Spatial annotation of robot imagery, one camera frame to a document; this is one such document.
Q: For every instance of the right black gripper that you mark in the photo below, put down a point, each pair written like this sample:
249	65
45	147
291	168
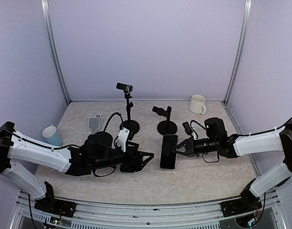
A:
189	146

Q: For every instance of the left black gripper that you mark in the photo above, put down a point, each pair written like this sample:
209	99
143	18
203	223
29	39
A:
139	165

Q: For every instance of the blue phone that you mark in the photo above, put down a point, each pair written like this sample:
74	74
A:
125	169

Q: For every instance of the black tall phone stand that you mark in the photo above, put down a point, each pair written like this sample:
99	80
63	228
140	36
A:
132	125

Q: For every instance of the silver folding phone stand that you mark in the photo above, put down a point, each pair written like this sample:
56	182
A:
95	123

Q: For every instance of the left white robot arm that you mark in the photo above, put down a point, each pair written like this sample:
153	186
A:
96	153

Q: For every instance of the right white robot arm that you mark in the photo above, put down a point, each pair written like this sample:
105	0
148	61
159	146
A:
234	146

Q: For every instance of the cream ceramic mug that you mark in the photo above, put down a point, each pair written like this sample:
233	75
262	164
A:
197	104

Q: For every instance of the light blue mug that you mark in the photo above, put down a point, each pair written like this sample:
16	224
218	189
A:
51	136

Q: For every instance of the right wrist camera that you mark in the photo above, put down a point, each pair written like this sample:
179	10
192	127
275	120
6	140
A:
190	130

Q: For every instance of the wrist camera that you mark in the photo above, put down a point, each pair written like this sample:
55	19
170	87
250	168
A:
122	139
190	130

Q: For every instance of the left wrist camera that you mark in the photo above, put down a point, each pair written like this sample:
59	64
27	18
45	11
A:
122	139

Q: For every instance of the front aluminium rail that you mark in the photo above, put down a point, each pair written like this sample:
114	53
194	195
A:
95	215

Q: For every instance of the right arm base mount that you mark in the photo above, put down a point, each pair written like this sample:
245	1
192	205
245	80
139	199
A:
245	203

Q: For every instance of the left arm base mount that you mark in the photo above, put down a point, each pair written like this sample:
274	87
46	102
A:
52	205

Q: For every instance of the right aluminium frame post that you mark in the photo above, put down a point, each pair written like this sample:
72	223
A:
239	52

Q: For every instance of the aluminium frame post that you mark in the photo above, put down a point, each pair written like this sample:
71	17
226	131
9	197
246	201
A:
239	52
53	50

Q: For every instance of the left aluminium frame post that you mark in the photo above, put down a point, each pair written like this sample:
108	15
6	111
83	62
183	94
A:
53	50

